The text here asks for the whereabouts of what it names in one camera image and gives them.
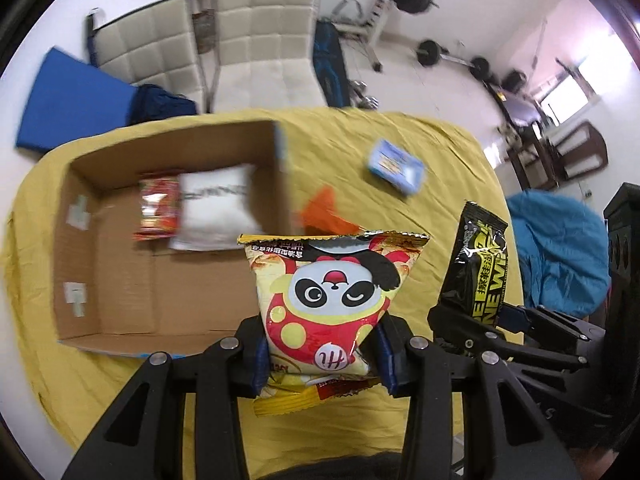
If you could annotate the white padded pouch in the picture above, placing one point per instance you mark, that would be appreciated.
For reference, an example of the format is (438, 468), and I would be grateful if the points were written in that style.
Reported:
(214, 210)

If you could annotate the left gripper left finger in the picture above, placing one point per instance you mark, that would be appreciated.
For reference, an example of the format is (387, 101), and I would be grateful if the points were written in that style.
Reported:
(140, 435)

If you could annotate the person right hand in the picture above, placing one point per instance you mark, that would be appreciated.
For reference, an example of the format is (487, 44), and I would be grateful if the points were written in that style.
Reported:
(607, 463)

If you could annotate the red floral snack bag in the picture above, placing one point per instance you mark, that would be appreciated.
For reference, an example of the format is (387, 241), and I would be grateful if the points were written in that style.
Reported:
(159, 204)

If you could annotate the floor barbell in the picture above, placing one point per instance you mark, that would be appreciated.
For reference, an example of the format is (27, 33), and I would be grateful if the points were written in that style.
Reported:
(430, 53)

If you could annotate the blue tissue pack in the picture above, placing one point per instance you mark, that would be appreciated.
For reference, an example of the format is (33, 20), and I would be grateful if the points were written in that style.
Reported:
(397, 167)

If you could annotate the left white quilted chair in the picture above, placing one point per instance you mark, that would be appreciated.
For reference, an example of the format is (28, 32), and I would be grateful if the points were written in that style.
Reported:
(155, 44)

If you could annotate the white weight bench rack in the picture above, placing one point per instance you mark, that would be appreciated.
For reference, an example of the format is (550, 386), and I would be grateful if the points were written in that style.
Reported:
(352, 22)

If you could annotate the dumbbell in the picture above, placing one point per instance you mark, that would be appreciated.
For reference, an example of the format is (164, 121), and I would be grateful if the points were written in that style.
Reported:
(360, 96)

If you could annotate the yellow panda snack bag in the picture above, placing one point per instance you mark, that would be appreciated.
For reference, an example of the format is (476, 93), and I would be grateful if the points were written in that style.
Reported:
(319, 297)

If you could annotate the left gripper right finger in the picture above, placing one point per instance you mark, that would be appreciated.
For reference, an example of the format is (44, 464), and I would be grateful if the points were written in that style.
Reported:
(505, 435)

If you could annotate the orange snack bag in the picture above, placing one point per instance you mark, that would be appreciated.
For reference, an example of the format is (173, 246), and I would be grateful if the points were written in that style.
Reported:
(319, 216)

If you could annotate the black blue bench pad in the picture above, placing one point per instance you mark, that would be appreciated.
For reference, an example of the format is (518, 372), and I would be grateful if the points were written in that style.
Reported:
(329, 65)

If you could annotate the dark blue cloth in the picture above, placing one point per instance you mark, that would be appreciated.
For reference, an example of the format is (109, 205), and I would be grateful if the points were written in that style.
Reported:
(151, 103)

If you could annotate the white quilted chair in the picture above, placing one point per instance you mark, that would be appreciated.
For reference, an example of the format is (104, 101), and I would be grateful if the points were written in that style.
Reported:
(155, 44)
(264, 55)

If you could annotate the yellow tablecloth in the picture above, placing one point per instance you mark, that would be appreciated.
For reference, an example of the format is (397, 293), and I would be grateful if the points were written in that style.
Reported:
(88, 303)

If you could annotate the blue foam mat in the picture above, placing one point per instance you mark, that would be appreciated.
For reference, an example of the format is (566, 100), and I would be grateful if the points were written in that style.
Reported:
(71, 100)

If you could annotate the brown wooden chair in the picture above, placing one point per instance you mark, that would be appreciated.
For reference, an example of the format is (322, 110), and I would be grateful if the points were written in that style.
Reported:
(546, 164)

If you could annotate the black yellow snack bag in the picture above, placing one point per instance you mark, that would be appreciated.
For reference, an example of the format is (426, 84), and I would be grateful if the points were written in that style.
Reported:
(475, 282)

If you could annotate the right white quilted chair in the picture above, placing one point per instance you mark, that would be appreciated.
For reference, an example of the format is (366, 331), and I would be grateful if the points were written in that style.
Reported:
(264, 55)

